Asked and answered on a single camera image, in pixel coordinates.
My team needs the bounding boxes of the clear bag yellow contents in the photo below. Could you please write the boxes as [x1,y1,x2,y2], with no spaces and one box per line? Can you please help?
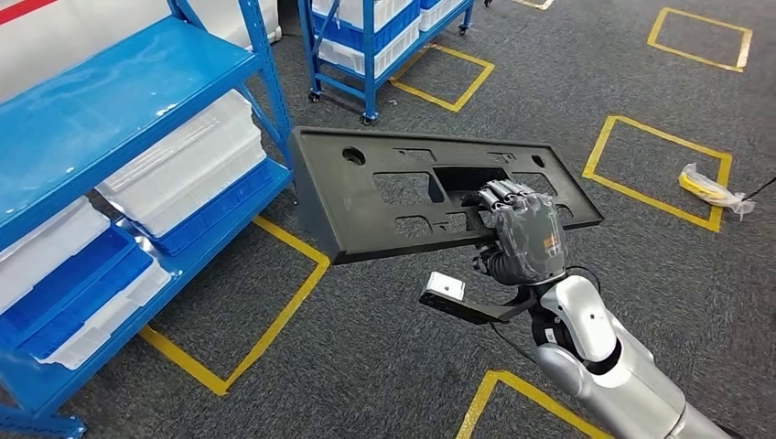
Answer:
[677,162,756,220]

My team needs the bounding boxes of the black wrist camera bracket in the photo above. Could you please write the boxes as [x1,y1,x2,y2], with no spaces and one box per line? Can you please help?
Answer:
[419,289,541,327]

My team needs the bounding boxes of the blue metal shelf rack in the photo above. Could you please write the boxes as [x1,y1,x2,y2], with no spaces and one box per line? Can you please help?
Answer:
[0,0,296,439]
[296,0,475,126]

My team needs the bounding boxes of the white car red stripe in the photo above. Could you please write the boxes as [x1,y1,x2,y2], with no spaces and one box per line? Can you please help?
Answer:
[0,0,283,104]

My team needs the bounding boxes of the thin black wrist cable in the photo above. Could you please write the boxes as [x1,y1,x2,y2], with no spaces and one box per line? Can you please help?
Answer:
[488,265,602,365]

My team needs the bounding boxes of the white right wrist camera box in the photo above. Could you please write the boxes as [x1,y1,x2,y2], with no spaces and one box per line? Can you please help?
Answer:
[426,272,467,303]

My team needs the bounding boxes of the black floor cable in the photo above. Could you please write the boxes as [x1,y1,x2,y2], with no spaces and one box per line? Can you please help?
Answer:
[742,176,776,201]

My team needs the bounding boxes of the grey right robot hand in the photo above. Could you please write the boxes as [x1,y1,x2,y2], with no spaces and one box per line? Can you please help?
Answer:
[461,178,570,287]

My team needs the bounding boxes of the black plastic licence plate frame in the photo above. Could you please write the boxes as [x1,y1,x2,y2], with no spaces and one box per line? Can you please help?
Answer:
[287,125,606,266]

